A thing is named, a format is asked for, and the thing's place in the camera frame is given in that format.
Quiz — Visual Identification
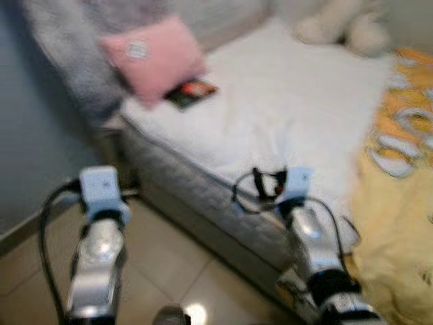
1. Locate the cream plush toy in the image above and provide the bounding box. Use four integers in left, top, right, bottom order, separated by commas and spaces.
293, 0, 394, 58

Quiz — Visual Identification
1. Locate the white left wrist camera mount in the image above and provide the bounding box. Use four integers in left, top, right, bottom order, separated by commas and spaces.
78, 166, 131, 223

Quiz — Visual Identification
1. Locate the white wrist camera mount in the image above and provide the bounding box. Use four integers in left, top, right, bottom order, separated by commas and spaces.
78, 166, 131, 223
279, 167, 315, 207

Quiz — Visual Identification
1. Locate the white quilted mattress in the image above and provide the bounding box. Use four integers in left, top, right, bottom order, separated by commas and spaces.
120, 17, 400, 272

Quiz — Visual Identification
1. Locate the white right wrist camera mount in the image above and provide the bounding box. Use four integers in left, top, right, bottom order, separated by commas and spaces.
279, 167, 315, 207

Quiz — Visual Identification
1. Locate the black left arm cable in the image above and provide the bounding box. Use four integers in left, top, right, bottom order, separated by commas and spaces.
39, 179, 83, 324

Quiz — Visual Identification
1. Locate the yellow egg cartoon print blanket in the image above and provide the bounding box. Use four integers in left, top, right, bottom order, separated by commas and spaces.
348, 46, 433, 325

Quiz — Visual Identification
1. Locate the pink pillow with fist drawing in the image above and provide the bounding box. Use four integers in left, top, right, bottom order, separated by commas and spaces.
98, 14, 208, 110

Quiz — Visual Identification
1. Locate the dark left robot foot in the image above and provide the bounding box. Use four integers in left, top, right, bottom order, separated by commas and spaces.
152, 306, 192, 325

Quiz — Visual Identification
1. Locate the dark red-green cover book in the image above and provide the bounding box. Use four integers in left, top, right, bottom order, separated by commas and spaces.
164, 78, 219, 111

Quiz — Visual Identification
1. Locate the grey-beige bed frame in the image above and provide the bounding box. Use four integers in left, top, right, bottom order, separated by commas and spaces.
95, 122, 319, 319

